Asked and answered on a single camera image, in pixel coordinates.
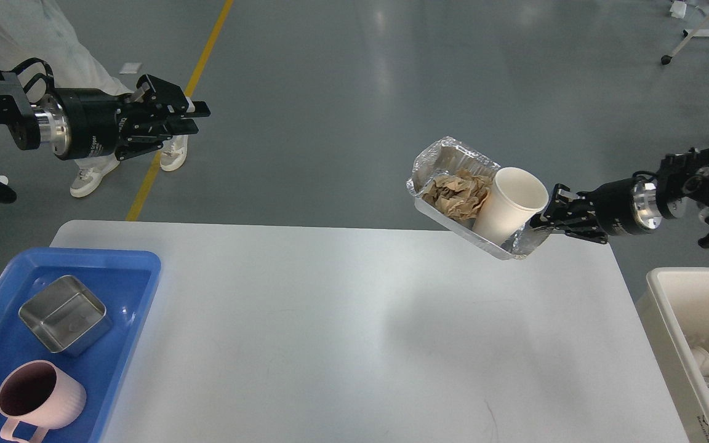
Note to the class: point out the pink ribbed mug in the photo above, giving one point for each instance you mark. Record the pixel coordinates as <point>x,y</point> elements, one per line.
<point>36,398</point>

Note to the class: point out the white plastic bin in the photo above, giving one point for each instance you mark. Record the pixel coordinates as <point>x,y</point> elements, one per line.
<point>674,312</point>

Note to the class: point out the square stainless steel container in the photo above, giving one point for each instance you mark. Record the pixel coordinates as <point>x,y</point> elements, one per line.
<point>66,317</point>

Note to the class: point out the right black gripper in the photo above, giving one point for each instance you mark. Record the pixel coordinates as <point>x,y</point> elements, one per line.
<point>621,208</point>

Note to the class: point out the white paper cup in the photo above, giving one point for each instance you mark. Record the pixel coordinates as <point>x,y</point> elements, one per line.
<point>514,197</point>

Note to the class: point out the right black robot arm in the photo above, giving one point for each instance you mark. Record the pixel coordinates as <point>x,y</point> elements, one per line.
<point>680,178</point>

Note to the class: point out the person in light trousers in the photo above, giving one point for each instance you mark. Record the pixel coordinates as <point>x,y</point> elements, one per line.
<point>39,29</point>

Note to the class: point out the blue plastic tray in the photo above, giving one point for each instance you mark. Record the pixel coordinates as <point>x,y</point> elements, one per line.
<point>124,280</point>

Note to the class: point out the brown paper ball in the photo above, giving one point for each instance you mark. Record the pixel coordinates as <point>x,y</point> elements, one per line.
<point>458,196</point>

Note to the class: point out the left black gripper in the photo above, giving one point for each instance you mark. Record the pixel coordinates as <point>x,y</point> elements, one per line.
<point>84,123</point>

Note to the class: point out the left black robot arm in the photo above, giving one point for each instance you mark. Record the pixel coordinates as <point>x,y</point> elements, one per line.
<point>20,92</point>

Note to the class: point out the aluminium foil tray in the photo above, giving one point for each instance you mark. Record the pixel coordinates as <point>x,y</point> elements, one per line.
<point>449,156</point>

